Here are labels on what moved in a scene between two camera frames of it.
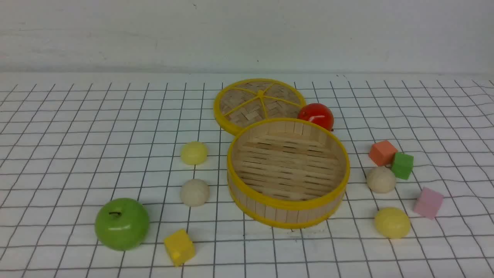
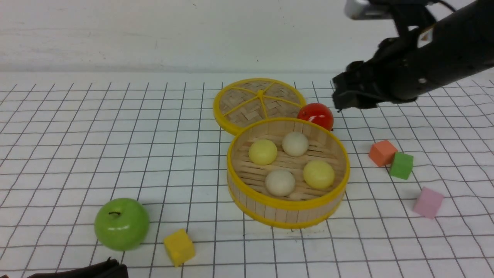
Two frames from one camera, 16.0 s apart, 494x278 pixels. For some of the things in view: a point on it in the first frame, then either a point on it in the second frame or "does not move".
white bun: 381,180 -> 295,144
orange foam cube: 382,153 does not move
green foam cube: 403,165 does not move
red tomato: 318,113 does not move
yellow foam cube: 179,247 does not move
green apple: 122,224 does not move
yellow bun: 194,153 -> 263,152
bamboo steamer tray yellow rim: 286,173 does not move
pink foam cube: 428,203 does not move
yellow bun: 393,222 -> 318,174
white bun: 195,192 -> 279,182
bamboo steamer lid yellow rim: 244,101 does not move
